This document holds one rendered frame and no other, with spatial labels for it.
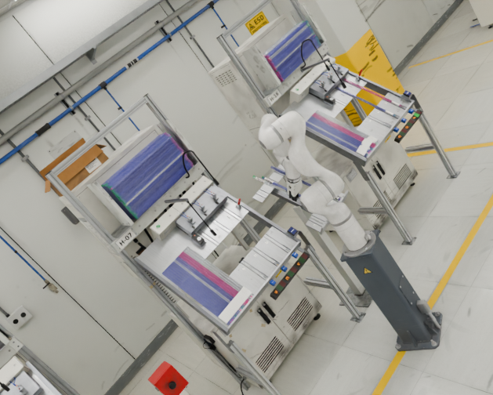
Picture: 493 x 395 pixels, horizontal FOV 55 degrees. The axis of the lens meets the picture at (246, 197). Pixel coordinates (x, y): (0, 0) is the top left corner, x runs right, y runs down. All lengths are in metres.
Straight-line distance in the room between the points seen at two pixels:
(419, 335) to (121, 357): 2.69
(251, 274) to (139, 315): 1.96
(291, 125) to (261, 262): 0.95
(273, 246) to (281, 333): 0.67
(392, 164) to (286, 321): 1.53
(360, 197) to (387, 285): 1.19
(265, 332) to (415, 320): 0.96
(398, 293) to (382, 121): 1.38
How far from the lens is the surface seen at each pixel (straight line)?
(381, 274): 2.53
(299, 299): 3.28
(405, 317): 2.74
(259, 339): 3.13
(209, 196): 2.96
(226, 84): 3.65
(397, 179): 3.96
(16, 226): 4.19
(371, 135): 3.40
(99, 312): 4.39
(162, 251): 2.87
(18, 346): 2.78
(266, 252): 2.80
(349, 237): 2.43
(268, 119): 2.26
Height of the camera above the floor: 2.03
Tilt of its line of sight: 19 degrees down
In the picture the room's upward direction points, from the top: 37 degrees counter-clockwise
